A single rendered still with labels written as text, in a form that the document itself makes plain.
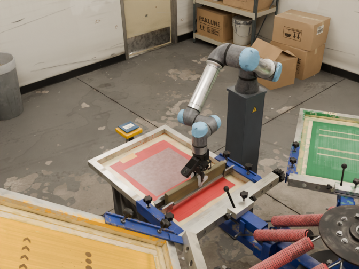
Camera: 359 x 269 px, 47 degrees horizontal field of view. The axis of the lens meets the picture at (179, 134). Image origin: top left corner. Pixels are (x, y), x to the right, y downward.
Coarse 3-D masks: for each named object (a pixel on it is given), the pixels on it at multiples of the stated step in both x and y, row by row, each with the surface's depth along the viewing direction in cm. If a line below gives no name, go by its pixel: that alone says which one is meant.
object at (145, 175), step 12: (120, 168) 238; (132, 168) 238; (144, 168) 238; (156, 168) 237; (132, 180) 229; (144, 180) 228; (156, 180) 228; (168, 180) 228; (144, 192) 220; (156, 192) 220; (180, 204) 212; (192, 204) 212; (204, 204) 211; (180, 216) 205
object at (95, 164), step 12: (156, 132) 263; (168, 132) 265; (132, 144) 253; (108, 156) 244; (96, 168) 233; (108, 180) 226; (120, 180) 223; (120, 192) 220; (132, 192) 215; (216, 204) 206; (204, 216) 199
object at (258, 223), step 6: (240, 216) 192; (246, 216) 192; (252, 216) 192; (246, 222) 190; (252, 222) 188; (258, 222) 188; (264, 222) 188; (246, 228) 192; (252, 228) 188; (258, 228) 185
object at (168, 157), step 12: (156, 144) 258; (168, 144) 258; (144, 156) 247; (156, 156) 247; (168, 156) 247; (180, 156) 247; (168, 168) 237; (180, 168) 237; (180, 180) 228; (216, 180) 227; (228, 180) 227; (204, 192) 219; (216, 192) 219
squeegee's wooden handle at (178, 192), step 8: (216, 168) 220; (224, 168) 225; (208, 176) 218; (216, 176) 223; (184, 184) 208; (192, 184) 211; (168, 192) 203; (176, 192) 204; (184, 192) 209; (168, 200) 203; (176, 200) 207
